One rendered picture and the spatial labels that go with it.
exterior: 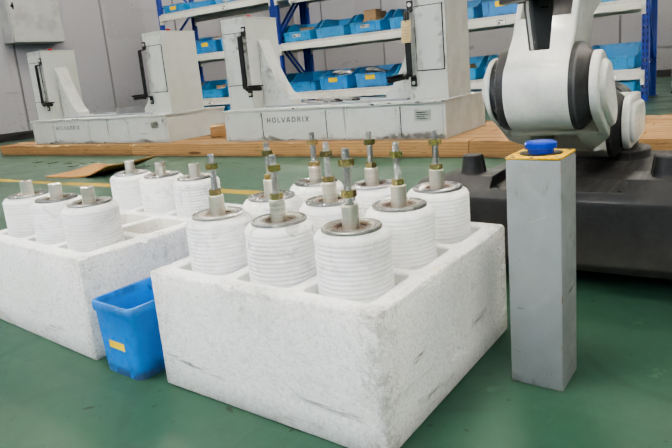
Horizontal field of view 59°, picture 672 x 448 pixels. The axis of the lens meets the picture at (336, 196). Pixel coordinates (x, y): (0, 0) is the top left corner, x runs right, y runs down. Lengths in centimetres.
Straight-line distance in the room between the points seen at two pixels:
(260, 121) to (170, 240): 242
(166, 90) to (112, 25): 438
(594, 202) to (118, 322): 82
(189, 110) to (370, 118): 156
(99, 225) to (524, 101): 74
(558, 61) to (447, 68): 195
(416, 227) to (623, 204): 45
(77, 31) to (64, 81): 290
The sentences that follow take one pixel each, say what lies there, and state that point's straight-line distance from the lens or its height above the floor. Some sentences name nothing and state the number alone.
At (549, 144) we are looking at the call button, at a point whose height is 33.
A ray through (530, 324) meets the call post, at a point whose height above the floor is 9.
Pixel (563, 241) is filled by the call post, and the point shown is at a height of 21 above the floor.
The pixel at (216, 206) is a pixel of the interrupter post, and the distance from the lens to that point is 87.
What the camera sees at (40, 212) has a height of 24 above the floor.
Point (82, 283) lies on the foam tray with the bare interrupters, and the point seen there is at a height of 14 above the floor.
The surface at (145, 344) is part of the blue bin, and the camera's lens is 98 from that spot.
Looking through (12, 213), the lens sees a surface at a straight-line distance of 132.
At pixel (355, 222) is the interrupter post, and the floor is 26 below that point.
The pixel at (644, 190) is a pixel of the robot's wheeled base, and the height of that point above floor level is 20.
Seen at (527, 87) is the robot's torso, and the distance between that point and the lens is 102.
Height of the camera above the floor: 44
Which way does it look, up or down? 12 degrees down
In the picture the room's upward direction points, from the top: 5 degrees counter-clockwise
